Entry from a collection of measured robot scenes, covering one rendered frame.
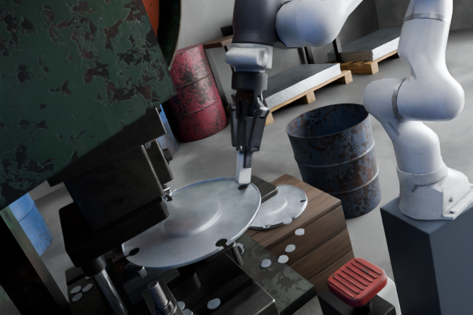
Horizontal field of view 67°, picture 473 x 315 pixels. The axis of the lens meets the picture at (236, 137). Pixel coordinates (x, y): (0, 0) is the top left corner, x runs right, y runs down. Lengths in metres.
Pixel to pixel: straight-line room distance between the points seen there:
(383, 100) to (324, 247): 0.68
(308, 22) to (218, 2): 3.79
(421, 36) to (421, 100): 0.17
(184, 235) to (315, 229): 0.80
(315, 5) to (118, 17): 0.38
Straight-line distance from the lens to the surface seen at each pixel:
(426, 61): 1.00
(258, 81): 0.73
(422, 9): 1.05
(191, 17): 4.30
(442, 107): 0.95
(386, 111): 1.02
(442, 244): 1.16
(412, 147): 1.04
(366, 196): 1.91
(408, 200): 1.13
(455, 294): 1.30
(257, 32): 0.73
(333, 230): 1.48
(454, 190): 1.16
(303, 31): 0.71
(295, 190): 1.56
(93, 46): 0.45
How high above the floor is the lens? 1.14
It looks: 20 degrees down
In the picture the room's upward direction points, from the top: 19 degrees counter-clockwise
